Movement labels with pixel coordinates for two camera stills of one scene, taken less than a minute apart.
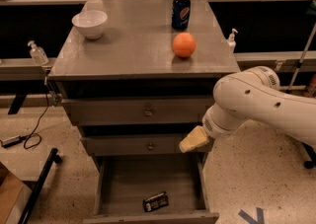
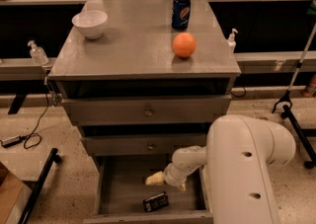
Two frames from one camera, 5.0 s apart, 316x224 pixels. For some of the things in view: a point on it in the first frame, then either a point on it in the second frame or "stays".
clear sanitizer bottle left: x=38 y=54 stays
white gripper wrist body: x=209 y=124 to x=171 y=178
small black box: x=156 y=201 stays
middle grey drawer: x=147 y=145 stays
